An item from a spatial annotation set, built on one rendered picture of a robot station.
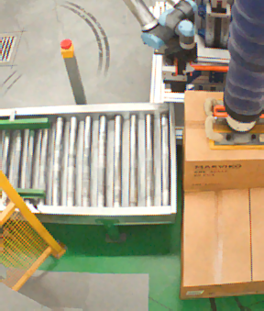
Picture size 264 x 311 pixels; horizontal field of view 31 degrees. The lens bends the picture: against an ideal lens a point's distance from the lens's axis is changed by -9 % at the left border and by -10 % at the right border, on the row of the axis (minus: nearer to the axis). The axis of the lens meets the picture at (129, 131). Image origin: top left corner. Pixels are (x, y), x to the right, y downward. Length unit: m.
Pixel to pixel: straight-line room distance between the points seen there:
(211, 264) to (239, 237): 0.23
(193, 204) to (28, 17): 2.45
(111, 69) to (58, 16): 0.82
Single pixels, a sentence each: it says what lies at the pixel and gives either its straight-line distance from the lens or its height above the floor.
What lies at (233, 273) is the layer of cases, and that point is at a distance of 2.74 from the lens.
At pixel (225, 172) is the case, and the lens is 2.65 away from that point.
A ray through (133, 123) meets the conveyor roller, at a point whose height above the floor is 0.55.
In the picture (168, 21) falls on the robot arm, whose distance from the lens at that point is 2.39.
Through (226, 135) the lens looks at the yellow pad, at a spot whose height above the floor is 0.99.
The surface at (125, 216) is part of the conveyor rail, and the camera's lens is 2.79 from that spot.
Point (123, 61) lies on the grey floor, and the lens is 3.98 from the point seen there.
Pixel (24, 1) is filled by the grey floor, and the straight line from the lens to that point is 4.69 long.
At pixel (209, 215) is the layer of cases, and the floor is 0.54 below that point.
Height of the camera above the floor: 3.21
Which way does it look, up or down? 62 degrees down
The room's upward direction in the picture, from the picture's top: 9 degrees counter-clockwise
